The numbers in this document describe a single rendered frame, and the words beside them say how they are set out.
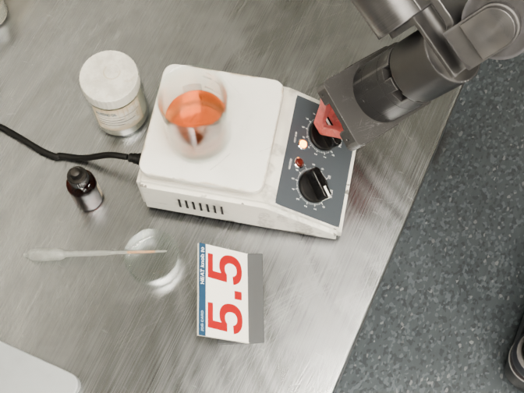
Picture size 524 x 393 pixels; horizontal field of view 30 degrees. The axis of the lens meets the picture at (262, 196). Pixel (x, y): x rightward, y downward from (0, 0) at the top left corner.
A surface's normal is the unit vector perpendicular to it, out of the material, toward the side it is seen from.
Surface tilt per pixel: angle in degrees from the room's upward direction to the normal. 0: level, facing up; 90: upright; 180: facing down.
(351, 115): 30
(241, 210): 90
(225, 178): 0
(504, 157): 0
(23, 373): 0
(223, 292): 40
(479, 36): 54
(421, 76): 74
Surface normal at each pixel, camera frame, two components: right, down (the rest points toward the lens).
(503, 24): -0.45, 0.42
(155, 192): -0.19, 0.91
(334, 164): 0.47, -0.24
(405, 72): -0.80, 0.31
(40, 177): -0.03, -0.37
